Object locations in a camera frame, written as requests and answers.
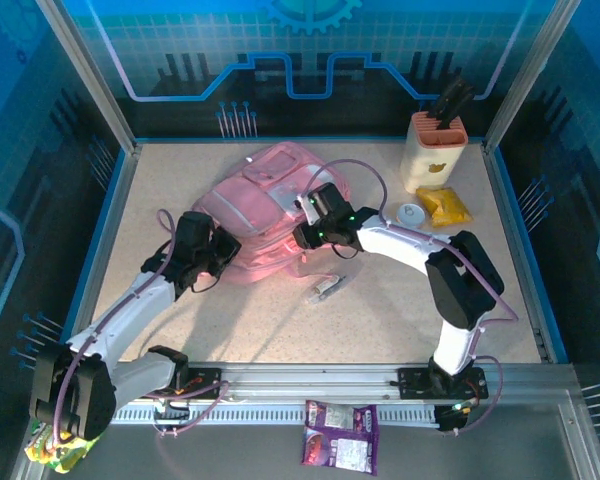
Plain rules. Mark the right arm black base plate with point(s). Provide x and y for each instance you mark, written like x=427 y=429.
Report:
x=412 y=382

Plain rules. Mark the pink backpack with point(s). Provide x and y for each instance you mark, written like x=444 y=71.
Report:
x=240 y=210

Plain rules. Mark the purple snack bag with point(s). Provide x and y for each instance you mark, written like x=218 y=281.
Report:
x=340 y=440

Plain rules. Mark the aluminium front rail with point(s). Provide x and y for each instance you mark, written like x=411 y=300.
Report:
x=305 y=385

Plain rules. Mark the aluminium frame post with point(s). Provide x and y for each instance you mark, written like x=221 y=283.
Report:
x=90 y=75
x=530 y=75

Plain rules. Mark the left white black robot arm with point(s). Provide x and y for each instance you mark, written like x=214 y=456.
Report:
x=120 y=320

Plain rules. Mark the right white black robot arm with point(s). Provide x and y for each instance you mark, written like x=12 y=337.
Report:
x=460 y=285

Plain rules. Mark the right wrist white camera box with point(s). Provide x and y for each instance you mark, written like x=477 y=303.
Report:
x=310 y=212

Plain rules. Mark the cream knife block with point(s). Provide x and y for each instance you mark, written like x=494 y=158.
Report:
x=430 y=165

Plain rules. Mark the green yellow snack bag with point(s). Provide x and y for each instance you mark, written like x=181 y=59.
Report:
x=75 y=457

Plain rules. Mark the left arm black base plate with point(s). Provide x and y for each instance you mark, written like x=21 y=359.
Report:
x=205 y=382

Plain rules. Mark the peach-labelled tin can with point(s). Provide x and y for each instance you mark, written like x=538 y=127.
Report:
x=410 y=214

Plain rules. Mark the yellow snack pouch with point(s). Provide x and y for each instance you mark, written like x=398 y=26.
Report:
x=447 y=205

